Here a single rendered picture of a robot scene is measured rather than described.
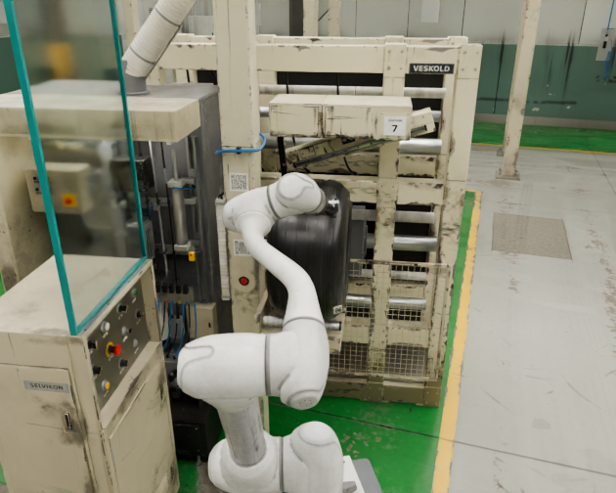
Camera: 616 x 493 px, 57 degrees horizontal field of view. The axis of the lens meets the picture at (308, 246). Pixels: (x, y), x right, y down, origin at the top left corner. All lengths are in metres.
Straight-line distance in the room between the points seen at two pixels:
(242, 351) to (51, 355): 0.86
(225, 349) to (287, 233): 1.03
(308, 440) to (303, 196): 0.70
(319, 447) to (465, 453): 1.65
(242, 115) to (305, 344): 1.23
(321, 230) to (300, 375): 1.06
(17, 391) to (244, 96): 1.28
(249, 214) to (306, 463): 0.72
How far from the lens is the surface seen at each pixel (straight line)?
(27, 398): 2.07
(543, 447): 3.42
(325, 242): 2.14
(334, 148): 2.61
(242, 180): 2.30
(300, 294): 1.31
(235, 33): 2.20
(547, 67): 11.37
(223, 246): 2.43
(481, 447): 3.31
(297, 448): 1.72
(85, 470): 2.18
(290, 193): 1.52
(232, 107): 2.23
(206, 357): 1.20
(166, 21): 2.57
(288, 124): 2.47
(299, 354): 1.19
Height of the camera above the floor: 2.20
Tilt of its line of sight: 24 degrees down
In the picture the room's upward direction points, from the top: straight up
